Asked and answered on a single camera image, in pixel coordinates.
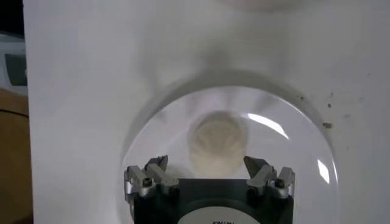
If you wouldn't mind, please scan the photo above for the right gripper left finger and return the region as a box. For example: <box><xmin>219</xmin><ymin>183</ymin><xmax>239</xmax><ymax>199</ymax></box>
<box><xmin>124</xmin><ymin>154</ymin><xmax>180</xmax><ymax>203</ymax></box>

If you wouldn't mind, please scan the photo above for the white steamed baozi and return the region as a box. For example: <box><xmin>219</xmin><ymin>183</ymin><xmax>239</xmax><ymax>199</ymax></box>
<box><xmin>188</xmin><ymin>111</ymin><xmax>248</xmax><ymax>179</ymax></box>

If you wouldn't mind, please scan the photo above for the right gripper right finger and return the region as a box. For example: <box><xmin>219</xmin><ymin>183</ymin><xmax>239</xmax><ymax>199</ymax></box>
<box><xmin>243</xmin><ymin>155</ymin><xmax>296</xmax><ymax>200</ymax></box>

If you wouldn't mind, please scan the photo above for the white round plate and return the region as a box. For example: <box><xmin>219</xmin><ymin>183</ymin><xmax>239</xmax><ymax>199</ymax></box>
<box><xmin>117</xmin><ymin>85</ymin><xmax>341</xmax><ymax>224</ymax></box>

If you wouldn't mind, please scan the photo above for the white housing with grey panel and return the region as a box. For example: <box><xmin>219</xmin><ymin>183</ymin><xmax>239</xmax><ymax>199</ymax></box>
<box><xmin>0</xmin><ymin>32</ymin><xmax>29</xmax><ymax>96</ymax></box>

